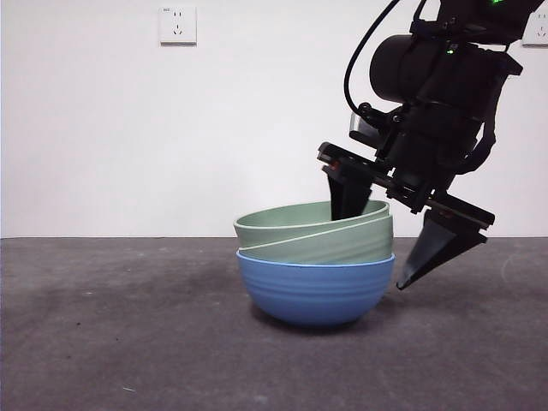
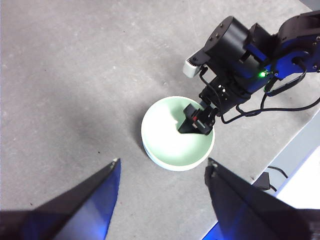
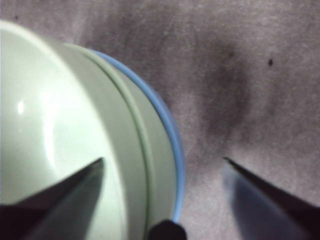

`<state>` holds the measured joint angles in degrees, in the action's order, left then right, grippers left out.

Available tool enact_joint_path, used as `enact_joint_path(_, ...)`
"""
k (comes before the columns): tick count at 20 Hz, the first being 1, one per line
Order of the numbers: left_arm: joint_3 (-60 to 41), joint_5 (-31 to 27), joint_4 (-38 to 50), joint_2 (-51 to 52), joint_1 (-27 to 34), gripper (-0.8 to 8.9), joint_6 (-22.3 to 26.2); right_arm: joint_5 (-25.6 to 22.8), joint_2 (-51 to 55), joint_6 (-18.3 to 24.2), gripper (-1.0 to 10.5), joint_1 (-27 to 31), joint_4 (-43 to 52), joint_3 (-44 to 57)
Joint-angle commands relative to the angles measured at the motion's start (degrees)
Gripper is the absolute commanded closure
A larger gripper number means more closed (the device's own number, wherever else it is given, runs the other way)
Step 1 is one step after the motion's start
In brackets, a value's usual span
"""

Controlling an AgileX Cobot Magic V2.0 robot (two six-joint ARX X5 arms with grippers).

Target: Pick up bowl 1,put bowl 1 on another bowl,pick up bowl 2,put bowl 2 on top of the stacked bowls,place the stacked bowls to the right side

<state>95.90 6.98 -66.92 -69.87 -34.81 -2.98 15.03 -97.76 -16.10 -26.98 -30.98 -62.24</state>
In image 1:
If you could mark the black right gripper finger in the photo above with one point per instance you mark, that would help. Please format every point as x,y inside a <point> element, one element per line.
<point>436,248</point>
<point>349,192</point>

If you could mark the white wall socket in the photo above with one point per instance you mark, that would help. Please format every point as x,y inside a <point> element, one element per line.
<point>538,32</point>
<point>179,25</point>

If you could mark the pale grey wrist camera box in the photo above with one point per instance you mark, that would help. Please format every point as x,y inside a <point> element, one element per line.
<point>359,126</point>

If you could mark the pale green ribbed bowl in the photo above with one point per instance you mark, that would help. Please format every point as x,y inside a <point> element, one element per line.
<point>342,250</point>
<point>299,227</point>

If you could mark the blue ribbed bowl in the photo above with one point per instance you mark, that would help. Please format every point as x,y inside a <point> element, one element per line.
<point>317,291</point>

